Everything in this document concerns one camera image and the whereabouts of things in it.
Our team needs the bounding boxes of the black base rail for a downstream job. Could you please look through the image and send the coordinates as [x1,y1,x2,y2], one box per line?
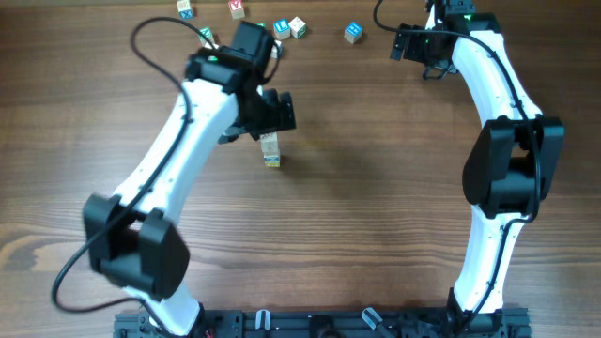
[113,307,532,338]

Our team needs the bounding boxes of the blue L block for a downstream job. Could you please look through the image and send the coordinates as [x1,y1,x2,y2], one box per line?
[273,19,291,40]

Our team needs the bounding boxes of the blue top block right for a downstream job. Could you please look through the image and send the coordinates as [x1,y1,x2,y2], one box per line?
[344,22,362,44]

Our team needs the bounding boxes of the right black camera cable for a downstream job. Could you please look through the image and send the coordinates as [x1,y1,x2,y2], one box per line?
[373,0,544,330]

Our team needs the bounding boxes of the white block blue side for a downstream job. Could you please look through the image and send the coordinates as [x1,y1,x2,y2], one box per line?
[270,40,283,59]

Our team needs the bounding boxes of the white block blue base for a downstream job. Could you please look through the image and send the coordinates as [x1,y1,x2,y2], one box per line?
[264,156,281,163]

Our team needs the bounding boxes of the block with red V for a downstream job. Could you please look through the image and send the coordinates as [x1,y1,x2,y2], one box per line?
[228,0,245,20]

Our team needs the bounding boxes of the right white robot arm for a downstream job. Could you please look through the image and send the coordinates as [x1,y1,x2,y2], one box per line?
[392,1,564,333]

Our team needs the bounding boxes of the left black camera cable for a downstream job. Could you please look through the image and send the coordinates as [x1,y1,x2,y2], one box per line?
[50,16,222,338]

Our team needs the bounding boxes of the block with blue X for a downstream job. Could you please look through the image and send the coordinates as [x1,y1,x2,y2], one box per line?
[177,0,194,20]

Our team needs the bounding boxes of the green Z block left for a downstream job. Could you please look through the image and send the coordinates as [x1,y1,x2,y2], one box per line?
[198,26,216,48]

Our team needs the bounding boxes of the white patterned block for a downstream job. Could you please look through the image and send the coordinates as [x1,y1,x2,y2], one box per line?
[261,143,280,156]

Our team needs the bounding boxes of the black camera cable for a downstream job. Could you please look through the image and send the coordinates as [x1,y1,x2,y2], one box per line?
[50,16,222,338]
[373,0,544,330]

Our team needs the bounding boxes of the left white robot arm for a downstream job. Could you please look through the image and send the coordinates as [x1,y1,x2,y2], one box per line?
[83,22,296,337]

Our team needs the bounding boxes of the white block green side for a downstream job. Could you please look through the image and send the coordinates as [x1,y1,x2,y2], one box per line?
[289,17,307,38]

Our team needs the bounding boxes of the cream tower block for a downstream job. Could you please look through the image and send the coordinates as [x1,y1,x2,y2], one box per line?
[260,132,278,147]

